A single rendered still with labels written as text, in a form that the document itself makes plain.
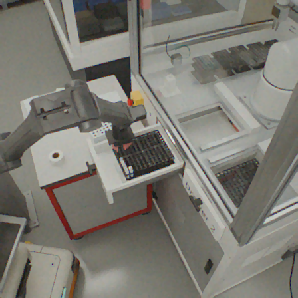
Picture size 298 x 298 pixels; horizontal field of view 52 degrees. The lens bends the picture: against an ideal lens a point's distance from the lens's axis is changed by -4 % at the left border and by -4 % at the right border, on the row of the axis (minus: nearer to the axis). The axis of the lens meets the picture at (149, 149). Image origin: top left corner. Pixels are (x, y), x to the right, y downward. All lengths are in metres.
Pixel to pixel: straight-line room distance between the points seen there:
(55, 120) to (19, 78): 2.78
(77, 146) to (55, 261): 0.66
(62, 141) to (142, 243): 0.89
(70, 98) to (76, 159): 0.89
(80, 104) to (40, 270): 1.31
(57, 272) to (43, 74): 2.14
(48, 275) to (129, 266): 0.52
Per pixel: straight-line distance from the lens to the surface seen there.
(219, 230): 1.18
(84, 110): 0.67
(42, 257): 1.87
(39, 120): 0.66
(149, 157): 1.37
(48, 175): 1.52
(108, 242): 2.13
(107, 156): 1.43
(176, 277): 2.05
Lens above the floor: 1.96
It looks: 51 degrees down
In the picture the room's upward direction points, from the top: straight up
